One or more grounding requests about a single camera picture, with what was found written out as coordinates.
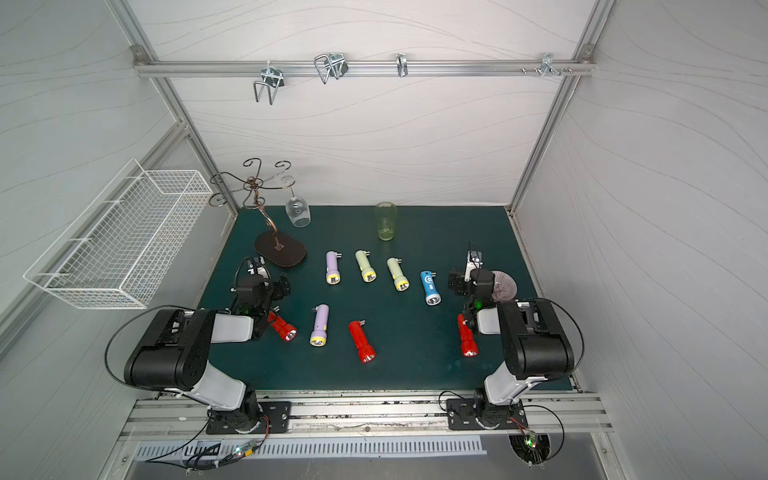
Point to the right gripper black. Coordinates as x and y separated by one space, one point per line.
459 282

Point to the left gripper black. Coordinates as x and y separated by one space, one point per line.
274 294

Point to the blue flashlight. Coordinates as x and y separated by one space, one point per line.
432 296

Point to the red flashlight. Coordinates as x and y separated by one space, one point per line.
468 345
286 331
365 350

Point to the pale green flashlight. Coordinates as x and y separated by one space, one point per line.
400 281
368 274

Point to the purple flashlight row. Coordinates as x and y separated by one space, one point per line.
332 276
318 337

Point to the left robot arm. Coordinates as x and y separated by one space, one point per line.
173 353

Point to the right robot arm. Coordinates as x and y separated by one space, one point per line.
535 347

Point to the pink striped bowl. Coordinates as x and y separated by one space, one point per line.
504 288

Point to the metal wine glass rack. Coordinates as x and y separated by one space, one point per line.
273 244

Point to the clear wine glass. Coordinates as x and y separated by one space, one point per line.
296 207

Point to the green glass tumbler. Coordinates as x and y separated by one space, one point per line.
385 214

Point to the white vent strip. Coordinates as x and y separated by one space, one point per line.
327 447

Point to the metal hook clip left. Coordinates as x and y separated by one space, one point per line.
272 79

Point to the metal hook clip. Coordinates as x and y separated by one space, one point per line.
330 65
272 79

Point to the metal clip right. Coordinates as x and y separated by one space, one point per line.
546 68

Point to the small metal clip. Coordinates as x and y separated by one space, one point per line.
401 65

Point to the metal hook clip centre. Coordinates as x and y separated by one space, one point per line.
330 65

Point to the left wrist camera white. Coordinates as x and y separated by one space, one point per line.
256 266

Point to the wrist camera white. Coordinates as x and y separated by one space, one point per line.
473 261
256 266

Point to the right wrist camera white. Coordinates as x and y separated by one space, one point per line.
473 261

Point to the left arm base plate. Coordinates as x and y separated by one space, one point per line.
269 416

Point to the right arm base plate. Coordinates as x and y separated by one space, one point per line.
466 415

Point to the white wire basket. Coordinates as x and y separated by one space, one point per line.
116 252

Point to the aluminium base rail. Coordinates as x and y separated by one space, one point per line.
388 413

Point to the aluminium top rail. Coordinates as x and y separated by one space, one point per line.
357 68

